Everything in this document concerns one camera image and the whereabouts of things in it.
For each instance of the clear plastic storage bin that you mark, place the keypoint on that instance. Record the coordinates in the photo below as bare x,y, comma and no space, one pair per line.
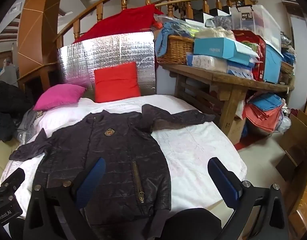
258,20

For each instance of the blue storage box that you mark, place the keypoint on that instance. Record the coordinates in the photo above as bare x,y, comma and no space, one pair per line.
273,59

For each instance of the stack of red blue cloths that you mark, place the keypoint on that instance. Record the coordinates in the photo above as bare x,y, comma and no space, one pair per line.
265,111

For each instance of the blue shoe box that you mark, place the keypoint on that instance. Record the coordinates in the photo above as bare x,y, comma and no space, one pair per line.
225,48

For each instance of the wooden side table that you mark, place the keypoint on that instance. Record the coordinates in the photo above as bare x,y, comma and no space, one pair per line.
217,93

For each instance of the black quilted jacket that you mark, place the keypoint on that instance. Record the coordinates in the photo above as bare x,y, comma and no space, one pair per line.
107,174

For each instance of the wicker basket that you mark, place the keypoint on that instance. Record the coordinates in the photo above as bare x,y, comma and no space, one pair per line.
177,50

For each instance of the grey folded garment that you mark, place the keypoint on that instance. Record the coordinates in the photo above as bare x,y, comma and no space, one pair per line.
27,127

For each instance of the blue cloth on basket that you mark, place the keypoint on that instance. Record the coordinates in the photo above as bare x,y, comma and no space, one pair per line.
161,42

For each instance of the white patterned tissue pack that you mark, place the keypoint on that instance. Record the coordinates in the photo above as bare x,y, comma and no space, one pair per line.
210,63

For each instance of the white embossed bed blanket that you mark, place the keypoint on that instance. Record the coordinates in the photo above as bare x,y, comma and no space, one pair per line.
187,149

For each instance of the cardboard box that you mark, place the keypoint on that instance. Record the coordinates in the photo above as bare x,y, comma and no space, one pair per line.
294,144

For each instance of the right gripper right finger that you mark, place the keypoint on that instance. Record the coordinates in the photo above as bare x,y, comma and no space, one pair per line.
271,221

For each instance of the pink cushion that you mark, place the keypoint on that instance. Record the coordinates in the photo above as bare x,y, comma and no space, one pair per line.
59,95

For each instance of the silver foil insulation panel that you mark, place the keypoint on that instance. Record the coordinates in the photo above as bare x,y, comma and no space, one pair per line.
79,60

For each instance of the red cloth on railing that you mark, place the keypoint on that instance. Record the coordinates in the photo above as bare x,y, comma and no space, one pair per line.
131,20

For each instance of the pile of dark clothes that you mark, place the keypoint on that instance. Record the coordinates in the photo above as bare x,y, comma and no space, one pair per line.
13,105

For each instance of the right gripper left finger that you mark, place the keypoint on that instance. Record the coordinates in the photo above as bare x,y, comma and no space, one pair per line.
42,221

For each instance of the red square cushion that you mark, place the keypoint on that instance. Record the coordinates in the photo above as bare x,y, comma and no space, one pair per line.
116,83

